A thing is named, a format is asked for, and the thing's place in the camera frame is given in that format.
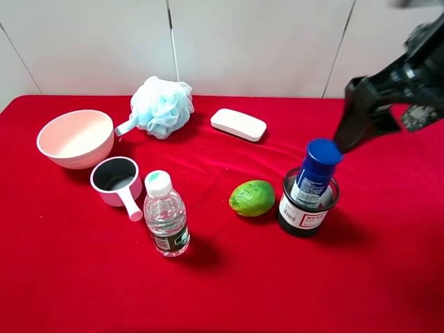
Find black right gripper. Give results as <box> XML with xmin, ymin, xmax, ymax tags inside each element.
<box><xmin>333</xmin><ymin>15</ymin><xmax>444</xmax><ymax>154</ymax></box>

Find blue capped cylindrical bottle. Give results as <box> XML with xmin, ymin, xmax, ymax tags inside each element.
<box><xmin>290</xmin><ymin>138</ymin><xmax>343</xmax><ymax>208</ymax></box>

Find black mesh pen holder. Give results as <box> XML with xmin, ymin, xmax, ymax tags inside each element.
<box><xmin>277</xmin><ymin>166</ymin><xmax>340</xmax><ymax>237</ymax></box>

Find green lime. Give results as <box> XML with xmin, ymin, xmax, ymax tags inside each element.
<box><xmin>229</xmin><ymin>180</ymin><xmax>275</xmax><ymax>217</ymax></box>

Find blue mesh bath sponge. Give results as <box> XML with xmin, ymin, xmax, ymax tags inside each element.
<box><xmin>114</xmin><ymin>76</ymin><xmax>194</xmax><ymax>139</ymax></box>

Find clear water bottle green label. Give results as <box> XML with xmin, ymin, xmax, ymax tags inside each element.
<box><xmin>144</xmin><ymin>170</ymin><xmax>190</xmax><ymax>257</ymax></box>

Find pink toy saucepan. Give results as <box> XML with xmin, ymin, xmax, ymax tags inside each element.
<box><xmin>90</xmin><ymin>156</ymin><xmax>144</xmax><ymax>221</ymax></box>

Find red velvet tablecloth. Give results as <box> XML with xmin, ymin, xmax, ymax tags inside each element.
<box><xmin>1</xmin><ymin>96</ymin><xmax>443</xmax><ymax>332</ymax></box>

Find pink white bowl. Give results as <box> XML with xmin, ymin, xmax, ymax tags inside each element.
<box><xmin>36</xmin><ymin>110</ymin><xmax>114</xmax><ymax>169</ymax></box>

